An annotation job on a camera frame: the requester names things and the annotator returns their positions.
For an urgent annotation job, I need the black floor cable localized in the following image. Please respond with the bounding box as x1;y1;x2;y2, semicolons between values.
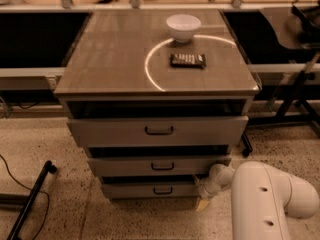
0;153;51;240

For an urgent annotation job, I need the dark snack bar packet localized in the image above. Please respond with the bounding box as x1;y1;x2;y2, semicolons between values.
169;53;206;69

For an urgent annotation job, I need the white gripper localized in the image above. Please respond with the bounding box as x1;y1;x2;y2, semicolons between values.
196;177;221;212

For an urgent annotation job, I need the cabinet caster wheel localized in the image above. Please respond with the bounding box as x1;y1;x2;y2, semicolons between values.
241;133;253;157

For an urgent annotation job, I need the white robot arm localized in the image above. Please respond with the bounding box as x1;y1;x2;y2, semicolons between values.
195;161;319;240

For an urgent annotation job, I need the white bowl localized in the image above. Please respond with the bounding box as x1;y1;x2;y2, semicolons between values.
166;14;201;43

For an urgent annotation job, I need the grey drawer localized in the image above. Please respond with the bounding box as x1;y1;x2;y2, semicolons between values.
101;182;198;199
67;116;248;147
88;155;231;177

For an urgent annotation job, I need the grey drawer cabinet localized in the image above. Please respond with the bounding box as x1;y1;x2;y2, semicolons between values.
53;8;261;202

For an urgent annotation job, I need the black side table stand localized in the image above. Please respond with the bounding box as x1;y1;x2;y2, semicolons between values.
249;6;320;135

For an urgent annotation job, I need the black headset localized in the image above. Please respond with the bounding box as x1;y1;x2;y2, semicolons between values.
291;0;320;44

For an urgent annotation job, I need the black stand leg left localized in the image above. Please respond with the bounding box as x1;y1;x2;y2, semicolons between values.
0;160;57;240

